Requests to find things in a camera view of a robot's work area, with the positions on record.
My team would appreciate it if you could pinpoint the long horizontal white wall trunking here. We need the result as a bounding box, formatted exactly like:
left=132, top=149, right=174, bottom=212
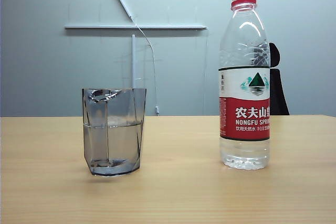
left=64, top=23, right=208, bottom=31

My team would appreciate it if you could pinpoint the grey transparent faceted mug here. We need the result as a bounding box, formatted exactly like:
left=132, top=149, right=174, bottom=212
left=81, top=87, right=147, bottom=177

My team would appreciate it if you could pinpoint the thin white hanging cable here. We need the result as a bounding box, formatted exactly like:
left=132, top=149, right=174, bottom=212
left=133, top=21, right=160, bottom=116

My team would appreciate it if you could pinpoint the short vertical white wall trunking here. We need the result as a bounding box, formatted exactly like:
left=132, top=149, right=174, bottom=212
left=131, top=34, right=137, bottom=89

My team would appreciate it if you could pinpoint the Nongfu Spring water bottle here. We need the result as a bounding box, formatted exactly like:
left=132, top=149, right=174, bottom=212
left=218, top=0, right=272, bottom=171

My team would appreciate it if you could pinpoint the black mesh office chair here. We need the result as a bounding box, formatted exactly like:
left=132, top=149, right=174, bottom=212
left=268, top=42, right=290, bottom=116

